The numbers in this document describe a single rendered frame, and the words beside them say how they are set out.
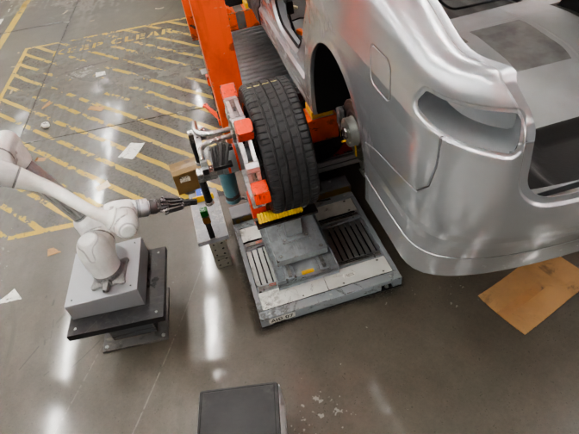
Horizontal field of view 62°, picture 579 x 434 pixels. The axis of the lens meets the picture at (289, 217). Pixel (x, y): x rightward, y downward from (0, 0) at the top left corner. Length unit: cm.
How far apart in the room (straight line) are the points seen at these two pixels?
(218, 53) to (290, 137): 68
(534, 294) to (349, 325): 101
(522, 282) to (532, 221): 132
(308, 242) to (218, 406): 108
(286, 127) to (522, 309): 158
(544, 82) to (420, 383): 157
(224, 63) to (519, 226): 165
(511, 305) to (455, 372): 52
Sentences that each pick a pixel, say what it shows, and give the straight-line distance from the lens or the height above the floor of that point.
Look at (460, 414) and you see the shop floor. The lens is 253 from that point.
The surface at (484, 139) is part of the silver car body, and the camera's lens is 151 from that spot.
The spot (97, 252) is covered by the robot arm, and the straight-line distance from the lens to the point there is 255.
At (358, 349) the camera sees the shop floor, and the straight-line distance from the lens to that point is 265.
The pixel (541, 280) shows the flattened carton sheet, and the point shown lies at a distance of 303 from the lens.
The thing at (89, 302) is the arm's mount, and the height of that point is 41.
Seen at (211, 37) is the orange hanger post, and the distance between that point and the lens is 258.
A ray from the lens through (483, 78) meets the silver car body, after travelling 140.
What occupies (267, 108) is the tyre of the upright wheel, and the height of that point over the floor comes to 115.
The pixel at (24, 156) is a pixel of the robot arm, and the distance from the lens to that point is 252.
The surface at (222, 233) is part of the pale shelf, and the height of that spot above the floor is 45.
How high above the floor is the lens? 229
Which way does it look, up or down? 44 degrees down
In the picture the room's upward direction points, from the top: 10 degrees counter-clockwise
